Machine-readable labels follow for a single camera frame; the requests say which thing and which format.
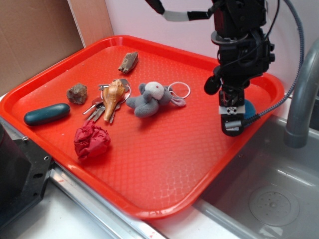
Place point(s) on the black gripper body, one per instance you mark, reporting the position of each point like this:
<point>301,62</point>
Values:
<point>240,59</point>

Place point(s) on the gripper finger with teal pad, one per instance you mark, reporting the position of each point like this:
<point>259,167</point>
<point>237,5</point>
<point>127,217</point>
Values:
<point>238,105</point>
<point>224,101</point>

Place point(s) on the blue ball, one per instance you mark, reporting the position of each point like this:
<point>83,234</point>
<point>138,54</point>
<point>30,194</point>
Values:
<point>249,109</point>

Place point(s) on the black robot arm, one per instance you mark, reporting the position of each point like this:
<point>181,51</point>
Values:
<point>232,19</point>

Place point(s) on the crumpled red paper ball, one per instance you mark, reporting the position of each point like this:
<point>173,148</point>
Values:
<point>90,140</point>

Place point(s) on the grey sink faucet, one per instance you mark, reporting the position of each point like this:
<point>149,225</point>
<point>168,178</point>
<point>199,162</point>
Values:
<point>304,109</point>

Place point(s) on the grey plush bunny toy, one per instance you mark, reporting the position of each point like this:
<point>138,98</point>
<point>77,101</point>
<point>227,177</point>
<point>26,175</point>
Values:
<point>152,96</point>

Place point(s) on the stainless steel sink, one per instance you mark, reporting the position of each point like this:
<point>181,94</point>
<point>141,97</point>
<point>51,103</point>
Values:
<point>268,190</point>

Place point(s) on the red plastic tray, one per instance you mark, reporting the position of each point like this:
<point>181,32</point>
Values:
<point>154,167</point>

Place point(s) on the brown wood piece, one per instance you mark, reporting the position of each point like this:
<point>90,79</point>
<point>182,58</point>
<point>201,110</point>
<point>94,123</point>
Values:
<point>129,62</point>

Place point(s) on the bunch of metal keys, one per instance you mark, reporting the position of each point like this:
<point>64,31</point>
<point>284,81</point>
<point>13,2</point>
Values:
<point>99,108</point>

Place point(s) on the orange conch shell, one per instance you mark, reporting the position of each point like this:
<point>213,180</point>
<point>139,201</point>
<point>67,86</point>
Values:
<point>112,95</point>

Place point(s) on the brown rock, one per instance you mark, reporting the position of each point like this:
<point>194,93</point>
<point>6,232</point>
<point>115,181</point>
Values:
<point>77,94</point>

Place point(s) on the dark teal oblong case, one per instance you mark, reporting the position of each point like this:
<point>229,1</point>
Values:
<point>47,114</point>

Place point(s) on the brown cardboard panel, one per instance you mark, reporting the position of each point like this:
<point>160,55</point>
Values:
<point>36,34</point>

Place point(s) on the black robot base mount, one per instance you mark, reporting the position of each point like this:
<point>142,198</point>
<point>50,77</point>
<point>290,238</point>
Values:
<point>24,171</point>

